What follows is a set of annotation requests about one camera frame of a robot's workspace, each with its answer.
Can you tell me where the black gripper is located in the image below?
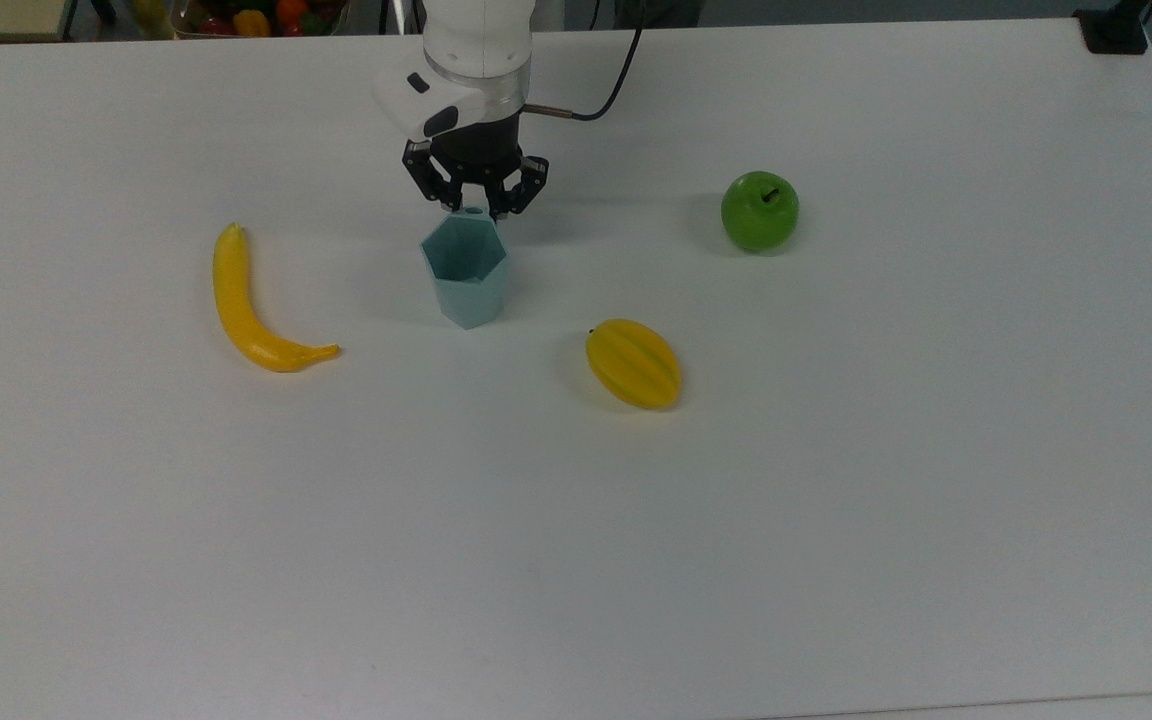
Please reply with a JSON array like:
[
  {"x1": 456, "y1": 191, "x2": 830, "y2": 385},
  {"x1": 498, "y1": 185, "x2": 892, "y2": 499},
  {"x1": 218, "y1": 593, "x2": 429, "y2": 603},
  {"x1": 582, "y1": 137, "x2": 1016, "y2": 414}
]
[{"x1": 400, "y1": 112, "x2": 551, "y2": 221}]

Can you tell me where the light blue hexagonal mug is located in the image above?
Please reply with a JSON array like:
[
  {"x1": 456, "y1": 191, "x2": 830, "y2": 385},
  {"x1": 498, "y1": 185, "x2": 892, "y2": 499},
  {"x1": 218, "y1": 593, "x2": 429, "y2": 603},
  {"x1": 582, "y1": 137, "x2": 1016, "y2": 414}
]
[{"x1": 420, "y1": 205, "x2": 512, "y2": 331}]

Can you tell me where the yellow ribbed starfruit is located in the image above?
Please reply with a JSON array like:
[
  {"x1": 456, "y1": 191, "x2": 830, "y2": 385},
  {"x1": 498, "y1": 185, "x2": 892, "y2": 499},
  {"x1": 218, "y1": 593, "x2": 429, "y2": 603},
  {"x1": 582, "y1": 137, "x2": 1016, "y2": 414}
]
[{"x1": 585, "y1": 318, "x2": 684, "y2": 411}]

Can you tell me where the yellow banana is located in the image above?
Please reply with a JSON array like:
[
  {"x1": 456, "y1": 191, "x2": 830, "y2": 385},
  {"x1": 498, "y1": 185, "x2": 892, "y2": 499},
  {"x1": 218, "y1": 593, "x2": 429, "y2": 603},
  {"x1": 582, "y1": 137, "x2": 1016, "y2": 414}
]
[{"x1": 212, "y1": 222, "x2": 342, "y2": 374}]

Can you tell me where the green apple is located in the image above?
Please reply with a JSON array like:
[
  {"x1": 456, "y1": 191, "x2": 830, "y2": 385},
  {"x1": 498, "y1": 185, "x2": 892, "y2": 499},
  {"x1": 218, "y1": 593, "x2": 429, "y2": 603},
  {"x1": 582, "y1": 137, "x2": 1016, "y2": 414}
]
[{"x1": 720, "y1": 170, "x2": 801, "y2": 254}]

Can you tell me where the clear bin of toy fruit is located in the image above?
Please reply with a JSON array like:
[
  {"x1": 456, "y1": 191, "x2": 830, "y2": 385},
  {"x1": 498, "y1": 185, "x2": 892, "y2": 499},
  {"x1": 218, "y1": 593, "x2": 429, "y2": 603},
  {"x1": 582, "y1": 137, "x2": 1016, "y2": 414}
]
[{"x1": 169, "y1": 0, "x2": 352, "y2": 39}]

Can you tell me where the black table clamp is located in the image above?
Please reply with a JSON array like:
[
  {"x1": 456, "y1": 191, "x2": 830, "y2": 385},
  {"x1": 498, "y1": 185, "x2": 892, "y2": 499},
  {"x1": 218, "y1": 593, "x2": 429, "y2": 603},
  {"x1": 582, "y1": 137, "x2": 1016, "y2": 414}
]
[{"x1": 1074, "y1": 0, "x2": 1152, "y2": 56}]

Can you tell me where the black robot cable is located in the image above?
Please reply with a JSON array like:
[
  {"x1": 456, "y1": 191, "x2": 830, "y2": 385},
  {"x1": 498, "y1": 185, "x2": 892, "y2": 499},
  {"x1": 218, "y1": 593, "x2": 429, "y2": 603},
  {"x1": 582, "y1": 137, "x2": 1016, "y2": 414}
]
[{"x1": 521, "y1": 24, "x2": 647, "y2": 124}]

